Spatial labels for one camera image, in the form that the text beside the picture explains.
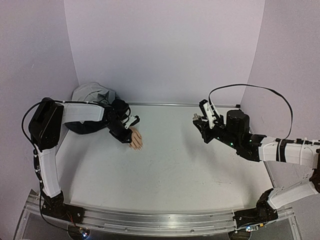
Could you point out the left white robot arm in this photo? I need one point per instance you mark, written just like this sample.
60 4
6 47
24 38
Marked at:
44 131

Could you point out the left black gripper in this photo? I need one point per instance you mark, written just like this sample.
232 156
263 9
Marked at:
126 139

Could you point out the aluminium front rail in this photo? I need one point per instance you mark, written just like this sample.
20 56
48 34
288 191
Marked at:
158 224

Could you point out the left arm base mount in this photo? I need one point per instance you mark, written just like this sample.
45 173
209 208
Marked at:
56 208

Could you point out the grey and black jacket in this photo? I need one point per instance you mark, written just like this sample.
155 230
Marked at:
92 92

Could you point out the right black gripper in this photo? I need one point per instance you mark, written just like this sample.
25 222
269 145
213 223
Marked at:
203 128

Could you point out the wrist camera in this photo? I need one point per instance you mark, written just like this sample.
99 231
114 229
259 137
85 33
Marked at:
211 114
131 121

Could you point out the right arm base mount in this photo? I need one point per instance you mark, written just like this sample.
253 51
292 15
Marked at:
262 213

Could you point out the aluminium back table rail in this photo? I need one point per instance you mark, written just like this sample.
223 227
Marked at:
179 104

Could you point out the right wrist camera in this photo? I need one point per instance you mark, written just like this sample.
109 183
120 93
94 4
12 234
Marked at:
211 114

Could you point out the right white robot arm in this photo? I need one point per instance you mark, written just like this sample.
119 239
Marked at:
235 133

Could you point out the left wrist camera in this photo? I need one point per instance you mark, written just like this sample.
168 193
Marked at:
131 121

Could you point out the mannequin hand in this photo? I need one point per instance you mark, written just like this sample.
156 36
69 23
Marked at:
136 140

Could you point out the clear nail polish bottle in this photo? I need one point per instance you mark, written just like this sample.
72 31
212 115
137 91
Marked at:
196 117

